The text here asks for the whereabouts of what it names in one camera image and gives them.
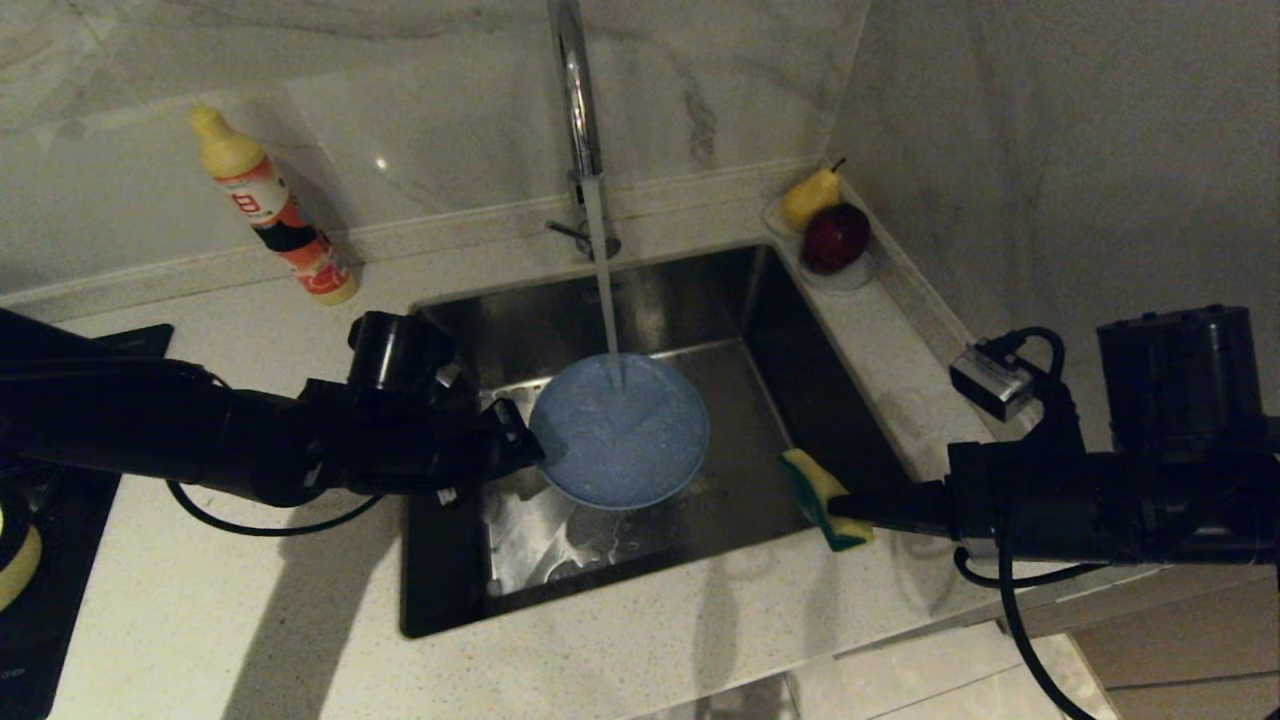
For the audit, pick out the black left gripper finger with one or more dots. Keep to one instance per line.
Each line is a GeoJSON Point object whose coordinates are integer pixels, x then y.
{"type": "Point", "coordinates": [522, 440]}

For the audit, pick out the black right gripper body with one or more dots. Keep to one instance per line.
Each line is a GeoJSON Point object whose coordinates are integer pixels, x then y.
{"type": "Point", "coordinates": [1030, 500]}

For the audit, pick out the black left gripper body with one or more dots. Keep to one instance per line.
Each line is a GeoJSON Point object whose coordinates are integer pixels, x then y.
{"type": "Point", "coordinates": [460, 445]}

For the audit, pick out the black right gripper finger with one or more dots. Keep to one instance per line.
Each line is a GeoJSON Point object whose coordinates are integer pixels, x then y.
{"type": "Point", "coordinates": [905, 523]}
{"type": "Point", "coordinates": [895, 500]}

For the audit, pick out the yellow sponge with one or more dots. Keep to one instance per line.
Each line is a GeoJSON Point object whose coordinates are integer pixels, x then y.
{"type": "Point", "coordinates": [815, 480]}

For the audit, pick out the blue plate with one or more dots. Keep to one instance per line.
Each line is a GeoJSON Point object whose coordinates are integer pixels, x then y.
{"type": "Point", "coordinates": [620, 440]}

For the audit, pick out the orange white dish soap bottle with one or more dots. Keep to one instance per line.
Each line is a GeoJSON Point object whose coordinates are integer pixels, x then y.
{"type": "Point", "coordinates": [270, 205]}

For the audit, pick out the chrome kitchen faucet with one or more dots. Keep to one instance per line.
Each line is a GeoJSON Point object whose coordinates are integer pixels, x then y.
{"type": "Point", "coordinates": [580, 120]}

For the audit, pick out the yellow bowl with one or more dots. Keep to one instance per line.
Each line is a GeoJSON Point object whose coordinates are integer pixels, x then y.
{"type": "Point", "coordinates": [15, 560]}

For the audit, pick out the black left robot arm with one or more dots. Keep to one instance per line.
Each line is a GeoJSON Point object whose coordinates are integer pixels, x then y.
{"type": "Point", "coordinates": [150, 430]}

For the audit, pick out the stainless steel sink basin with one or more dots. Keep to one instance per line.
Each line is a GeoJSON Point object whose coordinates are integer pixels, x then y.
{"type": "Point", "coordinates": [740, 300]}

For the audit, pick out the running water stream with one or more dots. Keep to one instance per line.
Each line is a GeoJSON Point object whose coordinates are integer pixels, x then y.
{"type": "Point", "coordinates": [603, 290]}

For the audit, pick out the wooden cabinet front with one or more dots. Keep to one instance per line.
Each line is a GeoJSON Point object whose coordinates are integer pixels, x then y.
{"type": "Point", "coordinates": [1180, 660]}

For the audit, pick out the small white fruit dish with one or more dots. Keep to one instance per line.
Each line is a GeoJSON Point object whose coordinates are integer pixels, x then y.
{"type": "Point", "coordinates": [845, 280]}

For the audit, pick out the dark red apple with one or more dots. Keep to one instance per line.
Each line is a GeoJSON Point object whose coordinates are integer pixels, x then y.
{"type": "Point", "coordinates": [833, 240]}

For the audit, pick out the yellow pear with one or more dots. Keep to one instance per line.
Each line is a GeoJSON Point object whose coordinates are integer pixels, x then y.
{"type": "Point", "coordinates": [806, 200]}

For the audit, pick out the black induction cooktop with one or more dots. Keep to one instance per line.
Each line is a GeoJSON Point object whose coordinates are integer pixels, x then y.
{"type": "Point", "coordinates": [60, 600]}

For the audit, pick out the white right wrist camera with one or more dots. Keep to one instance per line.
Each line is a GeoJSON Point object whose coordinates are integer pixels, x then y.
{"type": "Point", "coordinates": [990, 385]}

